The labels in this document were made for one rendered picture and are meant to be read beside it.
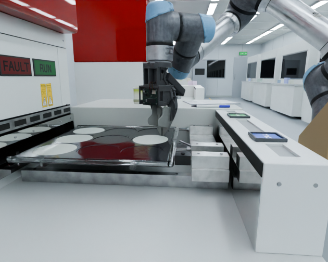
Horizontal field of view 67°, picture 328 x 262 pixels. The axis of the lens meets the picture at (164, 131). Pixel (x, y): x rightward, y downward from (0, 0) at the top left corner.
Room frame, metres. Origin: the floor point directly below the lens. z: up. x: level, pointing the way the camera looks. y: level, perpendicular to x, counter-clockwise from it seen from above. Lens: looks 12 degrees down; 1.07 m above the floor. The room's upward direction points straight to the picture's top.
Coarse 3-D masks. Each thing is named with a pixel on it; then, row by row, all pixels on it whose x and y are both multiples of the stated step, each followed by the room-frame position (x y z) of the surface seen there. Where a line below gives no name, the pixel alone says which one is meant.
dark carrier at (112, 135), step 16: (112, 128) 0.83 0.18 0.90; (128, 128) 0.83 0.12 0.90; (144, 128) 0.83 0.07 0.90; (48, 144) 0.63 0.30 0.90; (80, 144) 0.63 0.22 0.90; (96, 144) 0.63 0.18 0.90; (112, 144) 0.63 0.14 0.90; (128, 144) 0.63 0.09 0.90; (144, 144) 0.63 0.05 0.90; (160, 144) 0.63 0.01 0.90; (160, 160) 0.50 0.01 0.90
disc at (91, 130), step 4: (80, 128) 0.83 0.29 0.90; (84, 128) 0.83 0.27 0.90; (88, 128) 0.83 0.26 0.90; (92, 128) 0.83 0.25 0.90; (96, 128) 0.83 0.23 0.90; (100, 128) 0.83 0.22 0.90; (76, 132) 0.77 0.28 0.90; (80, 132) 0.77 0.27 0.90; (84, 132) 0.77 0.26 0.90; (88, 132) 0.77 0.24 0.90; (92, 132) 0.77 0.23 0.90; (96, 132) 0.77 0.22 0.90
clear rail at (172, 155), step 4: (176, 128) 0.81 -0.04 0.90; (176, 132) 0.76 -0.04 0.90; (176, 136) 0.71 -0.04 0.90; (172, 140) 0.66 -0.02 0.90; (176, 140) 0.66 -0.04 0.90; (172, 144) 0.62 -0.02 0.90; (176, 144) 0.64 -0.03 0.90; (172, 148) 0.58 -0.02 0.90; (172, 152) 0.54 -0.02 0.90; (172, 156) 0.51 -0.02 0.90; (168, 160) 0.50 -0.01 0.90; (172, 160) 0.49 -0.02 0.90
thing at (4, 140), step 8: (48, 120) 0.75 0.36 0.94; (56, 120) 0.78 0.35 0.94; (64, 120) 0.83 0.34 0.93; (72, 120) 0.89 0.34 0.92; (24, 128) 0.63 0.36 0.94; (32, 128) 0.65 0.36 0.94; (40, 128) 0.69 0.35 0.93; (48, 128) 0.73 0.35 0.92; (72, 128) 0.90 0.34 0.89; (0, 136) 0.54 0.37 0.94; (8, 136) 0.56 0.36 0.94; (16, 136) 0.59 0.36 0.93; (24, 136) 0.62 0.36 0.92; (0, 144) 0.53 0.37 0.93; (8, 144) 0.56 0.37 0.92; (0, 168) 0.52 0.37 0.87; (8, 168) 0.55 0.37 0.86; (16, 168) 0.57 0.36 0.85; (0, 176) 0.52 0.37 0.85
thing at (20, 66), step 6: (0, 60) 0.58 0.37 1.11; (6, 60) 0.60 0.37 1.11; (12, 60) 0.62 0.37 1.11; (18, 60) 0.64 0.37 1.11; (24, 60) 0.67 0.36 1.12; (6, 66) 0.60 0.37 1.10; (12, 66) 0.62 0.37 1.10; (18, 66) 0.64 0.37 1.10; (24, 66) 0.67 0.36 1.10; (6, 72) 0.60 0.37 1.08; (12, 72) 0.62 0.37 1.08; (18, 72) 0.64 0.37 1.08; (24, 72) 0.66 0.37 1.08; (30, 72) 0.69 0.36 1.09
